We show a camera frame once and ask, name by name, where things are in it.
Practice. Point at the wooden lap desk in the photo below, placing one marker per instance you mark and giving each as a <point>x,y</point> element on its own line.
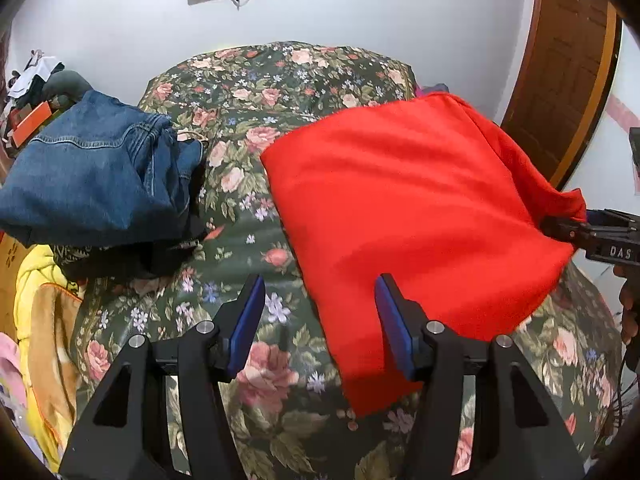
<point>12,254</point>

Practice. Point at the person right hand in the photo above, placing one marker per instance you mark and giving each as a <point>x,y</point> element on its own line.
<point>629,297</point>

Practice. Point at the floral green bed quilt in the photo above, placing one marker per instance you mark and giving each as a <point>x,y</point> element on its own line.
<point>287,410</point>

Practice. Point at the yellow blanket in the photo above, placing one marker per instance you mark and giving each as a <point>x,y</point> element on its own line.
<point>45,311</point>

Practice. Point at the black folded garment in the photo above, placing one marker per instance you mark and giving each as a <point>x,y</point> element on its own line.
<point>146,260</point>

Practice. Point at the brown wooden door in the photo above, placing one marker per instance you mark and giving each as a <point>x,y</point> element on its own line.
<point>567,70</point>

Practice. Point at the pile of clutter clothes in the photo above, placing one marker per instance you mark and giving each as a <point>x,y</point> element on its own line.
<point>25,87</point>

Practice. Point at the orange box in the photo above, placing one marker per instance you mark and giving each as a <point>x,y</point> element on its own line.
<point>28,126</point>

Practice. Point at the folded blue jeans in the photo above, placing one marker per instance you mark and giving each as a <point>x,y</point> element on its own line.
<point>102,174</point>

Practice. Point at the pink plush toy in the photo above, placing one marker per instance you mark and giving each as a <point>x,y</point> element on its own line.
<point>12,384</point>

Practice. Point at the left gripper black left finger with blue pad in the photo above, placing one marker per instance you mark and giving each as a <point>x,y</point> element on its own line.
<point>123,431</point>

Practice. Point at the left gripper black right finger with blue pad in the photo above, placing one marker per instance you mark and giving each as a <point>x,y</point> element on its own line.
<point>518,432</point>

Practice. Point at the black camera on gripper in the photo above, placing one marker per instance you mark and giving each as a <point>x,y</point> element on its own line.
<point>634,141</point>

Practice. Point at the red zip jacket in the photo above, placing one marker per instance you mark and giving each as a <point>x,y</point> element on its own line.
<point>436,195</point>

